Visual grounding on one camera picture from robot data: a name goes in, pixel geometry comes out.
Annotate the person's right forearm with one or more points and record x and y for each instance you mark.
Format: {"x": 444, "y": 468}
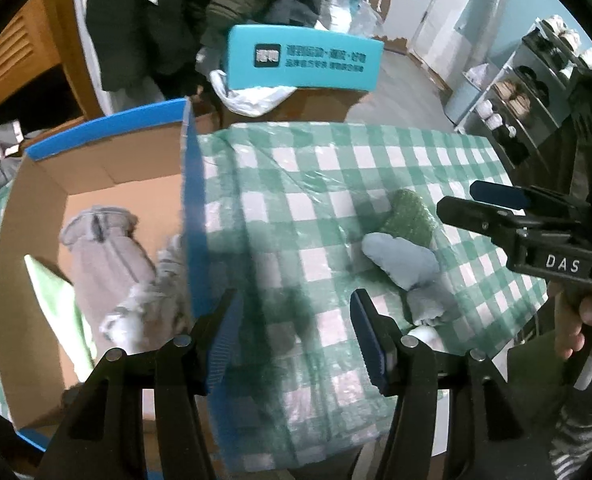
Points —
{"x": 581, "y": 435}

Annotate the dark green knit sock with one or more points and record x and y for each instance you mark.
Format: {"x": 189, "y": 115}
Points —
{"x": 411, "y": 215}

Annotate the blue cardboard box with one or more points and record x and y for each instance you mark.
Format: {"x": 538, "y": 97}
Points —
{"x": 126, "y": 185}

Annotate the white sock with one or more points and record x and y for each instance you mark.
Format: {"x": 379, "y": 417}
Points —
{"x": 426, "y": 335}

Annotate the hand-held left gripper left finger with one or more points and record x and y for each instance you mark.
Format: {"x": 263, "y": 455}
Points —
{"x": 223, "y": 345}

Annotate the teal cardboard box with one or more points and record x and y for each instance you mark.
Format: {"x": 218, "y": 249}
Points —
{"x": 301, "y": 55}

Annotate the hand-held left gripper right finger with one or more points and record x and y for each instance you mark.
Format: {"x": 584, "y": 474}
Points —
{"x": 371, "y": 345}

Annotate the green checked tablecloth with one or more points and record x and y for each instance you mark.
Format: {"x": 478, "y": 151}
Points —
{"x": 301, "y": 170}

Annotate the black hanging coat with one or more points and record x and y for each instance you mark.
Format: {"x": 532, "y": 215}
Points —
{"x": 126, "y": 20}

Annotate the olive green hanging jacket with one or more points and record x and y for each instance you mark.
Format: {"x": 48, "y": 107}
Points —
{"x": 236, "y": 5}

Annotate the grey blue sock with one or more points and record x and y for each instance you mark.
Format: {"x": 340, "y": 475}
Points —
{"x": 426, "y": 305}
{"x": 396, "y": 260}

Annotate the metal shoe rack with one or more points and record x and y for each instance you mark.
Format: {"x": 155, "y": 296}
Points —
{"x": 526, "y": 100}

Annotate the wooden wardrobe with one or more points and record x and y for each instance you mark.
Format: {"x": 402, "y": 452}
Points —
{"x": 21, "y": 50}

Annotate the grey fuzzy sock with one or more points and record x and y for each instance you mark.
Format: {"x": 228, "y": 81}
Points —
{"x": 121, "y": 270}

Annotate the white plastic bag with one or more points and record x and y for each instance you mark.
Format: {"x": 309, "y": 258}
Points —
{"x": 246, "y": 100}

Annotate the group of shoes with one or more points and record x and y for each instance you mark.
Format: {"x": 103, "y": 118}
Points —
{"x": 516, "y": 95}

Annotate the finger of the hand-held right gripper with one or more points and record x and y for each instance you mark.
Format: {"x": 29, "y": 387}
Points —
{"x": 476, "y": 215}
{"x": 498, "y": 192}

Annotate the brown cardboard box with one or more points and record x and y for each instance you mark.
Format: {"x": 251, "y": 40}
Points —
{"x": 316, "y": 105}

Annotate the white door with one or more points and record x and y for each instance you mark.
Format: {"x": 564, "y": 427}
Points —
{"x": 456, "y": 5}

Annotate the light blue container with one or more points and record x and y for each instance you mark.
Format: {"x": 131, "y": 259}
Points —
{"x": 466, "y": 100}

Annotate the light green cloth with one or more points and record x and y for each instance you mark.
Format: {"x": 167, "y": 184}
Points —
{"x": 61, "y": 305}

